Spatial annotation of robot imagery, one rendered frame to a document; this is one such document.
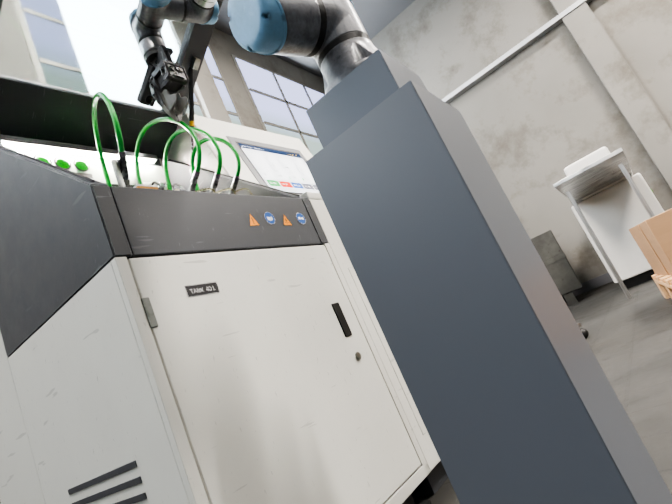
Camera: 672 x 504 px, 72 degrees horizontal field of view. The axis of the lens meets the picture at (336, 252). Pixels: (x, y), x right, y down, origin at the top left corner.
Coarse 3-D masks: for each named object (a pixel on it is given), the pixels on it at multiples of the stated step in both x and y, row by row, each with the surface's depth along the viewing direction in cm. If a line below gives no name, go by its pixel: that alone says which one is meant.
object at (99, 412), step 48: (96, 288) 92; (48, 336) 105; (96, 336) 93; (144, 336) 85; (48, 384) 106; (96, 384) 94; (144, 384) 84; (48, 432) 107; (96, 432) 95; (144, 432) 85; (48, 480) 109; (96, 480) 96; (144, 480) 86; (192, 480) 79
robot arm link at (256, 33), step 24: (240, 0) 83; (264, 0) 80; (288, 0) 83; (312, 0) 86; (240, 24) 85; (264, 24) 81; (288, 24) 83; (312, 24) 86; (264, 48) 85; (288, 48) 87; (312, 48) 90
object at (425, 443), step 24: (216, 120) 193; (288, 144) 224; (216, 168) 173; (336, 240) 149; (360, 288) 146; (360, 312) 141; (384, 360) 138; (408, 408) 136; (432, 456) 134; (432, 480) 135
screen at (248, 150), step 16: (240, 144) 191; (256, 144) 200; (256, 160) 190; (272, 160) 199; (288, 160) 210; (304, 160) 222; (256, 176) 181; (272, 176) 189; (288, 176) 199; (304, 176) 209; (304, 192) 198
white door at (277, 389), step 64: (192, 256) 102; (256, 256) 117; (320, 256) 138; (192, 320) 94; (256, 320) 107; (320, 320) 125; (192, 384) 88; (256, 384) 99; (320, 384) 113; (384, 384) 132; (192, 448) 82; (256, 448) 91; (320, 448) 104; (384, 448) 120
